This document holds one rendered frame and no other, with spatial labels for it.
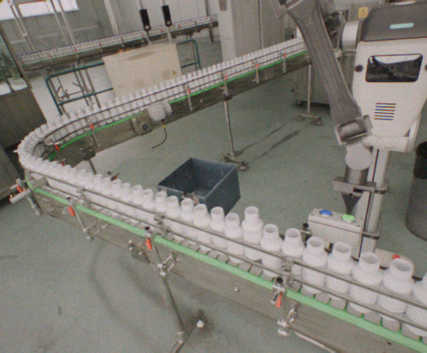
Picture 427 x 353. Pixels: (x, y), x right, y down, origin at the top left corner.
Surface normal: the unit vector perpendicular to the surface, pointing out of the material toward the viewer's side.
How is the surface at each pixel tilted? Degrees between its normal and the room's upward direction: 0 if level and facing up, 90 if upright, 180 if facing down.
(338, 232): 70
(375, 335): 90
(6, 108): 90
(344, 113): 98
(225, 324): 0
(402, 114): 90
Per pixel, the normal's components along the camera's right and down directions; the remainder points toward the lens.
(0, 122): 0.84, 0.18
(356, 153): -0.48, 0.22
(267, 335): -0.15, -0.83
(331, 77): -0.24, 0.66
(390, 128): -0.53, 0.52
